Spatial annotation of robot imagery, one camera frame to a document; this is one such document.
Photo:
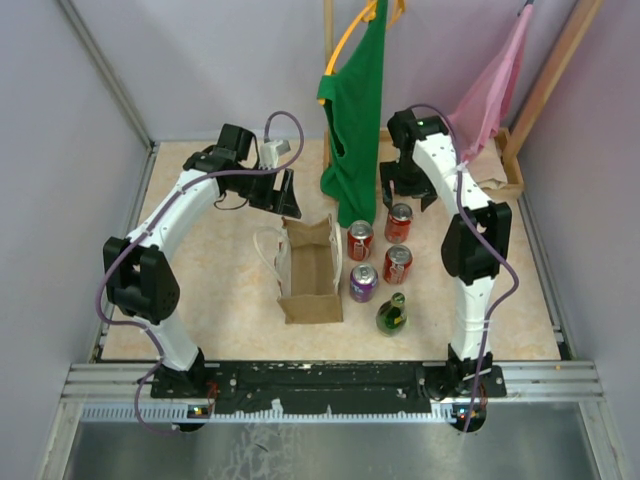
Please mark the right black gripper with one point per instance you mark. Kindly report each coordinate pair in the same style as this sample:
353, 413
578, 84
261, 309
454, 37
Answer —
424, 189

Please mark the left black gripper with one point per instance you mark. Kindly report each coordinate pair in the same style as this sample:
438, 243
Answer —
281, 202

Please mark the red cola can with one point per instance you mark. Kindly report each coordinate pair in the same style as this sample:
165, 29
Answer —
397, 263
398, 223
360, 236

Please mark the watermelon print canvas bag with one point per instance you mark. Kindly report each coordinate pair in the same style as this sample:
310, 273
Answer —
307, 262

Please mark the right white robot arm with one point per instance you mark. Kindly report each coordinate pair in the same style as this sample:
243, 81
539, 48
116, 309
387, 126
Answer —
476, 242

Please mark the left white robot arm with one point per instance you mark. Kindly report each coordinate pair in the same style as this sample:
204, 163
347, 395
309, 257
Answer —
139, 280

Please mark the beige cloth in tray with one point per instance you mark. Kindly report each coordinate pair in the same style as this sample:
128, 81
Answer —
487, 169

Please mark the purple soda can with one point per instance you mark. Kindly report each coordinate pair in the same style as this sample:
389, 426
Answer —
363, 282

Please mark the wooden tray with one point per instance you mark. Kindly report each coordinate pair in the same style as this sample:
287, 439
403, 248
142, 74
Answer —
515, 182

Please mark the pink shirt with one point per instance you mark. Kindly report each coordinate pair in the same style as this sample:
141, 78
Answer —
478, 115

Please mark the green t-shirt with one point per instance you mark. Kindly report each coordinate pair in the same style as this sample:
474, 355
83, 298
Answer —
351, 99

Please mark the green glass bottle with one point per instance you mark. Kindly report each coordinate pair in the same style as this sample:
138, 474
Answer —
391, 317

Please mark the yellow clothes hanger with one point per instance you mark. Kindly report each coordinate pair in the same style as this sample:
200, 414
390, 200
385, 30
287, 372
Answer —
367, 14

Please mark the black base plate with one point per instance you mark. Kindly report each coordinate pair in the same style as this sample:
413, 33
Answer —
249, 387

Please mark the wooden rack frame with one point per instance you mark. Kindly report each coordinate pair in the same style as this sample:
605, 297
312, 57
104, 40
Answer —
575, 28

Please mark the aluminium rail frame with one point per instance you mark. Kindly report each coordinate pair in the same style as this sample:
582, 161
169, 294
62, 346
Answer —
539, 419

